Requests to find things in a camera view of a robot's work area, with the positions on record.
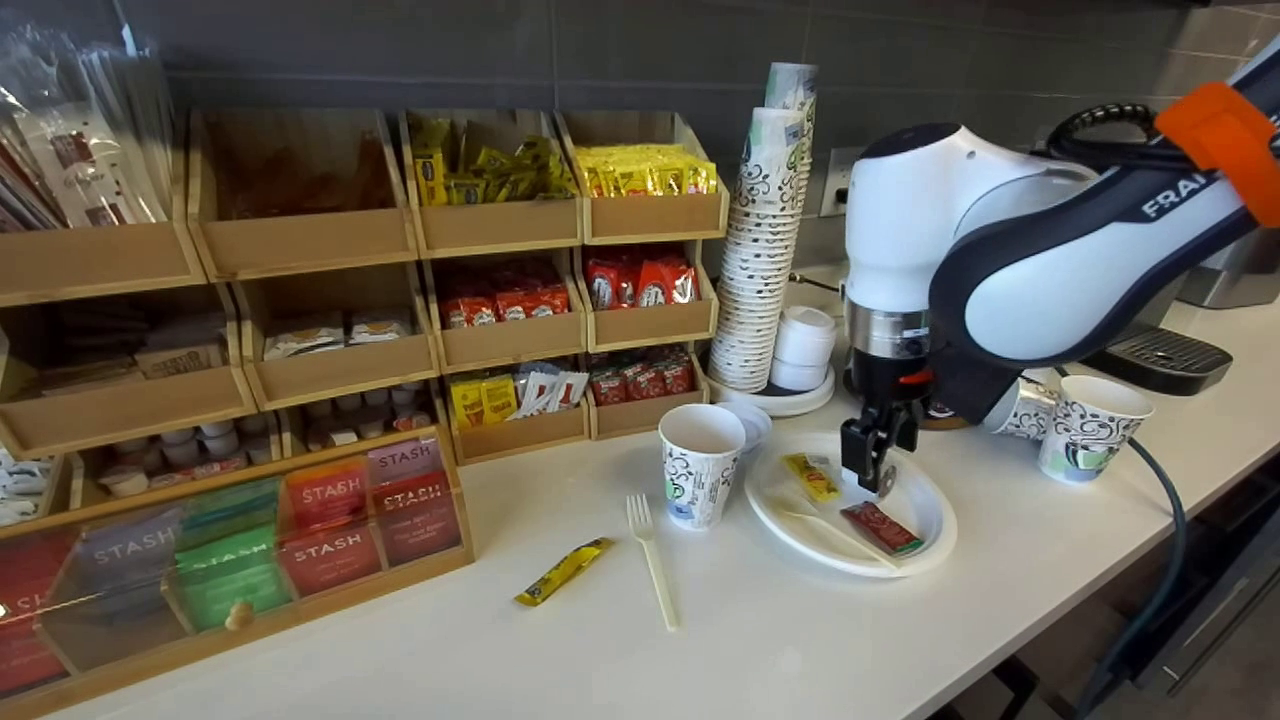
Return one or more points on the patterned paper cup upright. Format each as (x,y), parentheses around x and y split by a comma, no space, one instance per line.
(1090,425)

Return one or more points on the tall paper cup stack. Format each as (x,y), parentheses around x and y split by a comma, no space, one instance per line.
(765,227)

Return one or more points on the black Keurig coffee maker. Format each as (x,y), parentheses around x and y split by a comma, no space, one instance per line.
(1163,361)

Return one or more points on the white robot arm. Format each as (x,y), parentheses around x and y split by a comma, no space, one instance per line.
(975,262)

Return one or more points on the patterned paper cup left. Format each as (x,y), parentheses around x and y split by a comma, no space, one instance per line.
(701,445)

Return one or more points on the yellow sachet on counter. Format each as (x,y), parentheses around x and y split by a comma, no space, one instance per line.
(565,569)

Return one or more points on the wooden tea bag box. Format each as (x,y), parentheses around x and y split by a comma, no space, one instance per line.
(143,586)

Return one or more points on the red sachet on plate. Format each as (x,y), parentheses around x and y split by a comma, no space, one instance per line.
(880,529)

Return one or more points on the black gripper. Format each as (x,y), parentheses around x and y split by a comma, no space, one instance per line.
(895,403)

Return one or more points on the yellow sachet on plate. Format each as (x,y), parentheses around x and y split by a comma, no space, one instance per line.
(809,472)

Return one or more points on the wooden condiment organizer shelf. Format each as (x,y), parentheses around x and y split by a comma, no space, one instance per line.
(326,264)

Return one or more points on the patterned paper cup tipped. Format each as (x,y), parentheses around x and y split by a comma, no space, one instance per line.
(1026,409)

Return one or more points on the white paper plate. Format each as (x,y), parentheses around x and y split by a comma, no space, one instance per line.
(836,527)

